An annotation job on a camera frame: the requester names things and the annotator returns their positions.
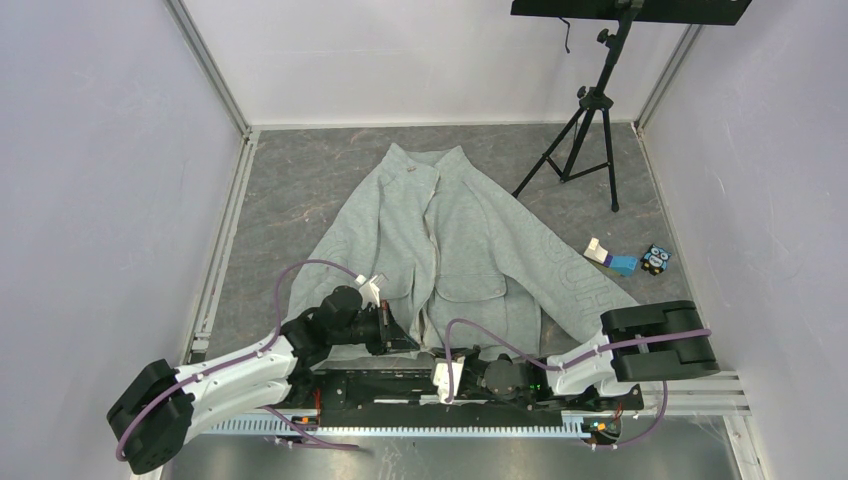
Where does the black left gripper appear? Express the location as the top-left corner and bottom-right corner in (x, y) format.
(329, 300), (419, 356)

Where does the grey zip-up jacket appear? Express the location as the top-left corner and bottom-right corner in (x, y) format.
(287, 145), (635, 358)

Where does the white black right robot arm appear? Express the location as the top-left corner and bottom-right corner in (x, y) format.
(431, 301), (719, 408)

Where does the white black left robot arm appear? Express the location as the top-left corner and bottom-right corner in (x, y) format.
(107, 286), (420, 475)

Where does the blue white toy block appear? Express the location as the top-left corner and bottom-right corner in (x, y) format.
(583, 238), (639, 277)

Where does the black tripod stand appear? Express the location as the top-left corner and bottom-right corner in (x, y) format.
(512, 15), (635, 212)

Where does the blue owl toy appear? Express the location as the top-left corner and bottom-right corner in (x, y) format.
(640, 244), (672, 276)

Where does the black panel on tripod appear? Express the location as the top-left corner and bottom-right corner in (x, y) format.
(510, 0), (751, 26)

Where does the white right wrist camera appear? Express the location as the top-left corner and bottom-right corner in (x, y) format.
(431, 357), (465, 404)

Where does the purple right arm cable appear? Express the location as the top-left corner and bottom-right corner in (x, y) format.
(442, 317), (713, 452)

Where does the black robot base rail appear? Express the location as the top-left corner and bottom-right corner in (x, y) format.
(198, 360), (645, 453)

